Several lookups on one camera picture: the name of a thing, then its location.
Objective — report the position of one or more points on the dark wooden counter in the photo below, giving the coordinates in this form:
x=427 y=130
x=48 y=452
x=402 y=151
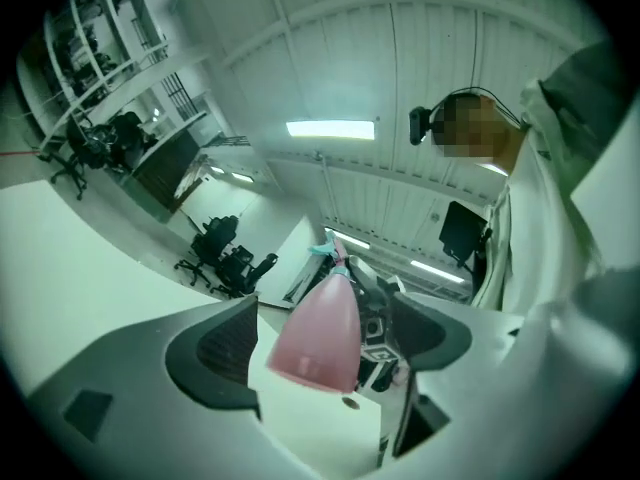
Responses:
x=165 y=173

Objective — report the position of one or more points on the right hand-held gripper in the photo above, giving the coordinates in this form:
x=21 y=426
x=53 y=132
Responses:
x=380 y=355

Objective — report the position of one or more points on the black head-mounted camera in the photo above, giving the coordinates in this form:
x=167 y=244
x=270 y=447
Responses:
x=419 y=127

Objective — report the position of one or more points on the white shelving unit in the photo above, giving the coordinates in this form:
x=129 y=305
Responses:
x=85 y=58

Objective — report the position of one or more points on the person's head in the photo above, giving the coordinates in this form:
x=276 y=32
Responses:
x=475 y=133

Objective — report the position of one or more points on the black flat panel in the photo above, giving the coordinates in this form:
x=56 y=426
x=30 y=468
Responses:
x=460 y=230

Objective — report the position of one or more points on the black office chair with headrest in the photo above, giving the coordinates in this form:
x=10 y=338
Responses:
x=245 y=273

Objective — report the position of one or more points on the person's white sweatshirt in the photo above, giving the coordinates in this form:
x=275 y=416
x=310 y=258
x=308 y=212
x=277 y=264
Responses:
x=530 y=228

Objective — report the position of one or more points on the pink spray bottle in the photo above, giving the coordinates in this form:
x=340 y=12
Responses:
x=322 y=333
x=336 y=255

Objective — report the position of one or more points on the person's left forearm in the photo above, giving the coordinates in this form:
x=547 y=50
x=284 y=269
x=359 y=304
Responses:
x=582 y=98

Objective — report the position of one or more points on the long ceiling light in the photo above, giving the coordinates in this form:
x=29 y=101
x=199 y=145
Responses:
x=330 y=130
x=437 y=271
x=350 y=239

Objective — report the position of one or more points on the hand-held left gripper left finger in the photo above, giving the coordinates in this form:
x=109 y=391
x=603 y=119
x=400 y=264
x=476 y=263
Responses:
x=150 y=393

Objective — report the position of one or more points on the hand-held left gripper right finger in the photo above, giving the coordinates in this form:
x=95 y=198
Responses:
x=500 y=393

